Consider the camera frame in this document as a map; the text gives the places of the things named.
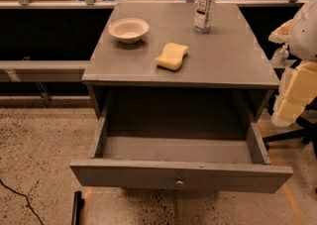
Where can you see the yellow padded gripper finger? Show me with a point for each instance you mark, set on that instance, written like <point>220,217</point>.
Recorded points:
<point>281,34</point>
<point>298,88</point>

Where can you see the clear plastic water bottle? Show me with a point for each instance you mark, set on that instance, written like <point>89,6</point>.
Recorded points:
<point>204,15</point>

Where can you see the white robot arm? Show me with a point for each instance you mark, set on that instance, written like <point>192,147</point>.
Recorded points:
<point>303,32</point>

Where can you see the grey open top drawer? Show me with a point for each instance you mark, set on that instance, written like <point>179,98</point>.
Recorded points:
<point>211,144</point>

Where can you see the metal drawer knob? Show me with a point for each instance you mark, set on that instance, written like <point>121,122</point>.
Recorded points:
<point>179,183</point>

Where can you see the black office chair base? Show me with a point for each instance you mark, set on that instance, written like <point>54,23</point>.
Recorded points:
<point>307,132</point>

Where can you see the yellow sponge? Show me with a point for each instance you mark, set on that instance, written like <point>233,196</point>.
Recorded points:
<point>172,56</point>

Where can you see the grey cabinet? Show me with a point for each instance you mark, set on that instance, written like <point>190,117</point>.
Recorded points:
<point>228,56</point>

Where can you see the white bowl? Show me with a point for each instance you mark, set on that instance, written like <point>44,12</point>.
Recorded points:
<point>128,30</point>

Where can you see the black bar on floor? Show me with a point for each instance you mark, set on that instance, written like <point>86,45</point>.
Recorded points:
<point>78,203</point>

